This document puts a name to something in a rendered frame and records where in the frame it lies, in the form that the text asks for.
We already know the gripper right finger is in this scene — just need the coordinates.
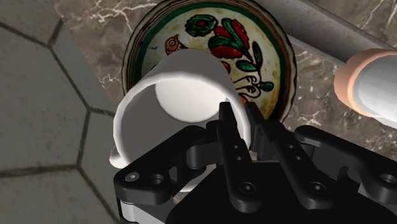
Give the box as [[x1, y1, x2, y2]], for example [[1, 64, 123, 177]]
[[244, 101, 397, 211]]

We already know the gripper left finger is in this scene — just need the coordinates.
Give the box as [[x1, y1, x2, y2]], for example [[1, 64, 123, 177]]
[[113, 101, 264, 214]]

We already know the white mug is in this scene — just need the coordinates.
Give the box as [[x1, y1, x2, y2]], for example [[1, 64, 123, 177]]
[[109, 48, 252, 169]]

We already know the peach and white cylinder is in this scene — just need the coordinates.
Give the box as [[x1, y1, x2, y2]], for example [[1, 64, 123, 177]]
[[333, 48, 397, 130]]

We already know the floral painted plate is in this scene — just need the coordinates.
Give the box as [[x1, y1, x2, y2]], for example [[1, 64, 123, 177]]
[[121, 0, 298, 125]]

